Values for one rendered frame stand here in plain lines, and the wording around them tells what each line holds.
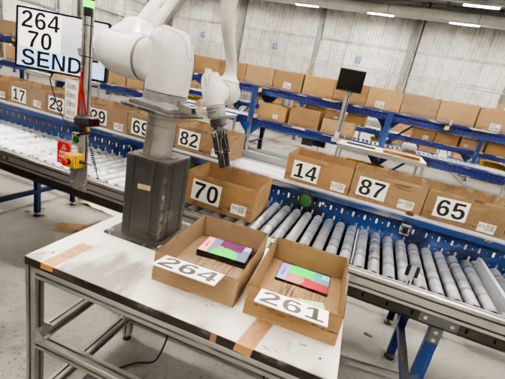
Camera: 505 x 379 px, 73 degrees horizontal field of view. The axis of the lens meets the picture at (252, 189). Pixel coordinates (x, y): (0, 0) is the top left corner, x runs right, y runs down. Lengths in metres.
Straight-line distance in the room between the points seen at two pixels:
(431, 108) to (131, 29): 5.66
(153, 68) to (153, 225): 0.56
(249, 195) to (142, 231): 0.55
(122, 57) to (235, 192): 0.77
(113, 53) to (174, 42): 0.24
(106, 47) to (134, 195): 0.53
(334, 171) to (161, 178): 1.09
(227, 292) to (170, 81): 0.71
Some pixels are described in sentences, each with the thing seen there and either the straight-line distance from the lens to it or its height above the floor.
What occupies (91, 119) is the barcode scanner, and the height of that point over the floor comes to 1.08.
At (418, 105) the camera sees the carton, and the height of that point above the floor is 1.56.
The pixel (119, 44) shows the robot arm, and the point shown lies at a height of 1.44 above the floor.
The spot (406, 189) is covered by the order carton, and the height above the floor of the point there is 1.01.
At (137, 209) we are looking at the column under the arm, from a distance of 1.36.
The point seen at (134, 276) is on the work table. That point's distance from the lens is 1.18.
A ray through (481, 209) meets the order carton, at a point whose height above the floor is 1.01.
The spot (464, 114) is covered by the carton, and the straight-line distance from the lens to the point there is 6.61.
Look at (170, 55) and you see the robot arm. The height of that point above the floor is 1.43.
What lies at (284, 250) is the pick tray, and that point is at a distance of 1.37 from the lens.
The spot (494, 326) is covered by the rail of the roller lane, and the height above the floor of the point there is 0.71.
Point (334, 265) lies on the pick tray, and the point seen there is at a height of 0.80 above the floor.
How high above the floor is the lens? 1.40
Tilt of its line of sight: 17 degrees down
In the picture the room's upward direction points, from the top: 11 degrees clockwise
